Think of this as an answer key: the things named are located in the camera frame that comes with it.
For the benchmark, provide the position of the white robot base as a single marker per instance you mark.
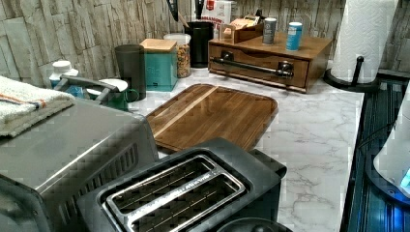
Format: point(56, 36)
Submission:
point(389, 170)

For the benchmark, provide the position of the wooden drawer box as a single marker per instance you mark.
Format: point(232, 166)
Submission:
point(314, 50)

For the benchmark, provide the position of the wooden cutting board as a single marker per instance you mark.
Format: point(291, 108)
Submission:
point(204, 111)

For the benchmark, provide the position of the black toaster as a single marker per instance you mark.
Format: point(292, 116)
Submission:
point(214, 186)

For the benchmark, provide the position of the teal canister with wooden lid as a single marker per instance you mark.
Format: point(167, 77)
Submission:
point(160, 64)

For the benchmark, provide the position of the glass jar of nuts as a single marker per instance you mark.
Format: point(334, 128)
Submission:
point(183, 52)

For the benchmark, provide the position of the black utensil holder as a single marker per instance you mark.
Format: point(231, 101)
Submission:
point(200, 33)

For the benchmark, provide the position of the green mug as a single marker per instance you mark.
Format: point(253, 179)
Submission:
point(120, 99)

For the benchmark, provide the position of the dark cylindrical canister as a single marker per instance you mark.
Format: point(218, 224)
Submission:
point(131, 65)

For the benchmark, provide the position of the wooden tea organizer box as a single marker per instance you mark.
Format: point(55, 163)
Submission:
point(241, 29)

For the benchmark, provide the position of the white red cardboard box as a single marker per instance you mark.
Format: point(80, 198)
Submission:
point(217, 12)

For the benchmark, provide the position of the grey spice can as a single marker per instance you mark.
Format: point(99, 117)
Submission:
point(269, 30)

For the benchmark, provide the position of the blue spice can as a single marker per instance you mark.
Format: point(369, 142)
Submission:
point(294, 34)

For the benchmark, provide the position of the black paper towel holder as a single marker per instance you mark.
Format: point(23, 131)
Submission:
point(353, 85)

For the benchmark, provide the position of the stainless steel toaster oven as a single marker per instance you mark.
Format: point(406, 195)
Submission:
point(75, 151)

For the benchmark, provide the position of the folded white towel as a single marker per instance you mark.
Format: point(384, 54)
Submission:
point(22, 105)

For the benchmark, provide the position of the paper towel roll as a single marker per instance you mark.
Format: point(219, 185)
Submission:
point(364, 30)

